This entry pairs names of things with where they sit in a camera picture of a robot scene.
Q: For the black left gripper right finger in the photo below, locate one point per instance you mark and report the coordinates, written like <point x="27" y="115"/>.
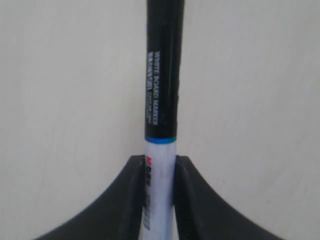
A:
<point x="201" y="214"/>

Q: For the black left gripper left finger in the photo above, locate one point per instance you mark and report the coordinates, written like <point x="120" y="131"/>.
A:
<point x="115" y="215"/>

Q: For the black and white whiteboard marker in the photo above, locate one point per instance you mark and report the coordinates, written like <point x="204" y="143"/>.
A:
<point x="164" y="33"/>

